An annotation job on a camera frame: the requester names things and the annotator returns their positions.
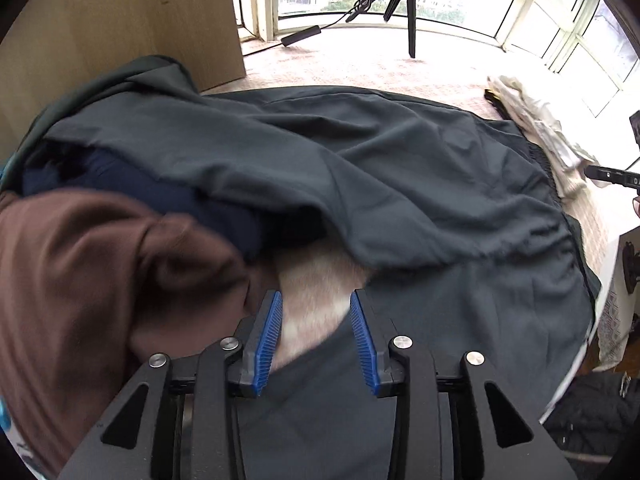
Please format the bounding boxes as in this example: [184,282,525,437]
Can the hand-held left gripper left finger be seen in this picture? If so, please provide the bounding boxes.
[59,290,284,480]

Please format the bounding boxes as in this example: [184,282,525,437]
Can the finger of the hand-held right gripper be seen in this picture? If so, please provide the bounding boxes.
[584,164,624,190]

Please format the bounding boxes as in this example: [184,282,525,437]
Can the dark grey pants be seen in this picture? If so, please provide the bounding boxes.
[15,55,603,480]

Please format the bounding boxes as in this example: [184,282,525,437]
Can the brown garment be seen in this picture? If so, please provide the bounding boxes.
[0,190,281,476]

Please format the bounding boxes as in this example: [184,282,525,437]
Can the large light wooden board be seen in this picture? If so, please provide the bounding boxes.
[0,0,247,161]

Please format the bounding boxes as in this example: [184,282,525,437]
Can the navy garment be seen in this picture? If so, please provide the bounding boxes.
[20,147,271,261]

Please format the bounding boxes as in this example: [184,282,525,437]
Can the beige knit sweater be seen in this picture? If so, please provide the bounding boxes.
[554,169,594,201]

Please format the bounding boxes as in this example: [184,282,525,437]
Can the black tripod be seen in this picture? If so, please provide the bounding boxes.
[345,0,433,59]

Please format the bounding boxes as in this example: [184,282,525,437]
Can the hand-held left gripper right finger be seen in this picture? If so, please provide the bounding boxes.
[349,290,576,480]

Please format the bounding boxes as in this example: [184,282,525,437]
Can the black cable with inline remote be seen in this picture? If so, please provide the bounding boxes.
[240,0,396,56]

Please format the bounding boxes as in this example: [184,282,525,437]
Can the white garment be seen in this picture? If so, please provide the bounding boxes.
[487,74,601,172]

